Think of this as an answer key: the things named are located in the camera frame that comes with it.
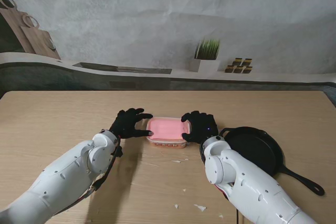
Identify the dark glass cooktop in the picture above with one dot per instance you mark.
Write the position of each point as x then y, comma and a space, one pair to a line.
123, 69

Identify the white block on floor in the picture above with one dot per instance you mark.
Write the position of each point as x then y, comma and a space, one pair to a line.
207, 51

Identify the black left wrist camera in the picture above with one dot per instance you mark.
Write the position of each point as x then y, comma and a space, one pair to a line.
118, 150

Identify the black cast iron skillet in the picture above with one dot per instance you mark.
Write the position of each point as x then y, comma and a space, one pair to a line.
252, 150

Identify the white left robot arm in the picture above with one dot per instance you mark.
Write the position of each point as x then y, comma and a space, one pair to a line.
71, 171

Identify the white kitchen counter grey front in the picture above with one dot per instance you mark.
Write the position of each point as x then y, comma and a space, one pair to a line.
39, 74

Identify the clear plastic lid pink sheet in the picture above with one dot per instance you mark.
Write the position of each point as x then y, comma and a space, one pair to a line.
166, 128

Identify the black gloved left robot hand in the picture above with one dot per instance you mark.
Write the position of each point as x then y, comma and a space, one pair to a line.
128, 125

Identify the large wooden cutting board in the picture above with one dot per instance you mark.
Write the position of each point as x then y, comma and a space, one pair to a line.
10, 24

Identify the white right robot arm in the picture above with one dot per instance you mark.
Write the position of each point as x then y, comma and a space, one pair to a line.
244, 179

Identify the small wooden cutting board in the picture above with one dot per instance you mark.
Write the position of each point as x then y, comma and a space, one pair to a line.
39, 43

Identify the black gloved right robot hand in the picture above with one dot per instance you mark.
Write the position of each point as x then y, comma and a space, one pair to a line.
202, 127

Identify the white paper food container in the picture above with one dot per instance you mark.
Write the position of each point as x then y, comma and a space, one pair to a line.
168, 144

